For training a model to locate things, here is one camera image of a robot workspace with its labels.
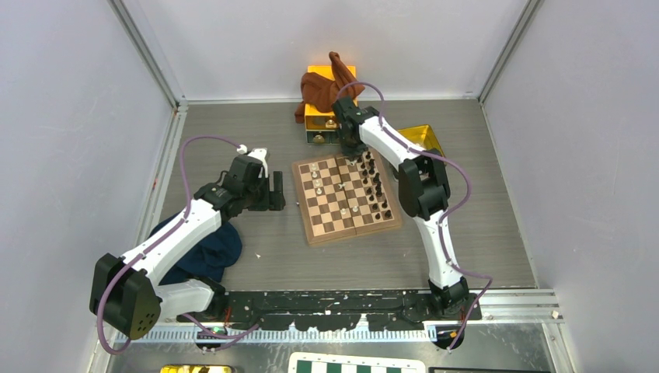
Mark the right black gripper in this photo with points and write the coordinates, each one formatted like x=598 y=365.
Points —
x=353 y=154

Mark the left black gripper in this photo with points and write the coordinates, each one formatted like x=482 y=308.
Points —
x=272 y=200

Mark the wooden chess board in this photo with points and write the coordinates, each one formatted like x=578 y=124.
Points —
x=345 y=183

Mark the yellow metal tray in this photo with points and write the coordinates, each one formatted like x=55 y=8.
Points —
x=422 y=135

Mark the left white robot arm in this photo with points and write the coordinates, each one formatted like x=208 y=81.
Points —
x=127 y=290

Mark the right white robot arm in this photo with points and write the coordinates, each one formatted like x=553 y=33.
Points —
x=423 y=193

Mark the green white chess mat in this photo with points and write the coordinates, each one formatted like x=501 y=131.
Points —
x=305 y=362

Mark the yellow drawer box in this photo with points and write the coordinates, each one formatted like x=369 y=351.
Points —
x=320 y=127

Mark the brown cloth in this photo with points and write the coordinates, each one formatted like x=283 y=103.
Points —
x=321 y=91

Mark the dark blue cloth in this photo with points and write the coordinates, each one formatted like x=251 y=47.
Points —
x=208 y=258

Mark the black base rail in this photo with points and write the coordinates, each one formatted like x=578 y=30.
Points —
x=329 y=311

